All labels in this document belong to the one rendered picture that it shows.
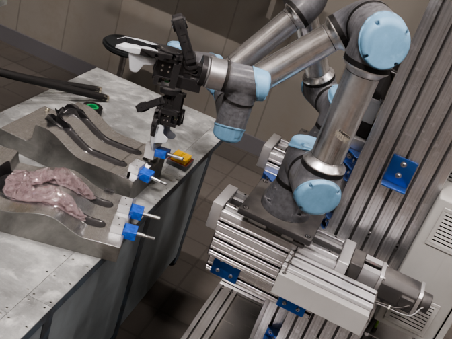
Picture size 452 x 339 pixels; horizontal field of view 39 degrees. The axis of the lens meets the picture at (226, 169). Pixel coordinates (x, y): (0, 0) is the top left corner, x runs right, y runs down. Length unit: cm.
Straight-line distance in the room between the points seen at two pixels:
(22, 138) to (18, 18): 298
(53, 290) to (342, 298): 76
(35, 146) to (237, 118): 88
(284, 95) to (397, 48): 283
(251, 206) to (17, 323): 69
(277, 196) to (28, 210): 69
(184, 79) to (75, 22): 339
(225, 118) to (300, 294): 55
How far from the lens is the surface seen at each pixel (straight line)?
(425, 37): 178
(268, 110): 434
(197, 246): 337
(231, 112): 150
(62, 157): 214
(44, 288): 172
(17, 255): 181
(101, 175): 208
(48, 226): 182
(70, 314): 202
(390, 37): 147
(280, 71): 161
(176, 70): 145
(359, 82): 152
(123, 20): 462
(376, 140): 186
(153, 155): 215
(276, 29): 198
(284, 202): 178
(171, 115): 208
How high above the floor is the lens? 195
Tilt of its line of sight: 28 degrees down
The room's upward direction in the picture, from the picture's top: 19 degrees clockwise
